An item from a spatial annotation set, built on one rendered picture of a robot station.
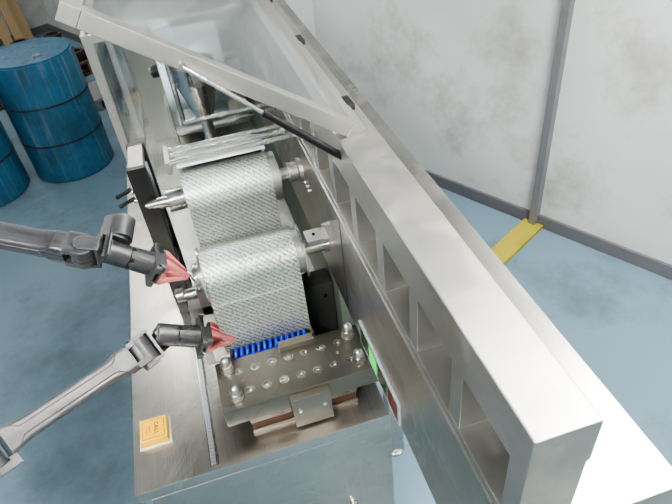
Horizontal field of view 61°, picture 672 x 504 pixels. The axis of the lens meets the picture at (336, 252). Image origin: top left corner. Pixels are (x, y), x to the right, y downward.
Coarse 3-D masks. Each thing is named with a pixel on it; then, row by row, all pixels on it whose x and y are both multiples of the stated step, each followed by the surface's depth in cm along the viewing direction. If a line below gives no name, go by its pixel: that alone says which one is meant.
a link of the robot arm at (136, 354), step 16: (144, 336) 141; (128, 352) 136; (144, 352) 138; (112, 368) 132; (128, 368) 134; (80, 384) 127; (96, 384) 129; (48, 400) 123; (64, 400) 124; (80, 400) 126; (32, 416) 119; (48, 416) 121; (0, 432) 115; (16, 432) 116; (32, 432) 118; (16, 448) 115; (16, 464) 115
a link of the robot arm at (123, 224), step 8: (112, 216) 137; (120, 216) 136; (128, 216) 137; (104, 224) 135; (112, 224) 135; (120, 224) 135; (128, 224) 136; (104, 232) 134; (120, 232) 134; (128, 232) 135; (80, 240) 129; (88, 240) 130; (96, 240) 130; (128, 240) 136; (80, 248) 128; (88, 248) 129; (96, 248) 129; (96, 256) 131; (96, 264) 135
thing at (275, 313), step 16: (288, 288) 147; (224, 304) 144; (240, 304) 146; (256, 304) 147; (272, 304) 149; (288, 304) 151; (304, 304) 152; (224, 320) 148; (240, 320) 149; (256, 320) 151; (272, 320) 153; (288, 320) 154; (304, 320) 156; (240, 336) 153; (256, 336) 154; (272, 336) 156
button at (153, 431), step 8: (160, 416) 153; (144, 424) 151; (152, 424) 151; (160, 424) 151; (144, 432) 149; (152, 432) 149; (160, 432) 149; (168, 432) 151; (144, 440) 148; (152, 440) 148; (160, 440) 148; (168, 440) 149
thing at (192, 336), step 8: (200, 320) 149; (184, 328) 145; (192, 328) 146; (200, 328) 147; (184, 336) 144; (192, 336) 145; (200, 336) 146; (184, 344) 145; (192, 344) 146; (200, 344) 145; (200, 352) 145
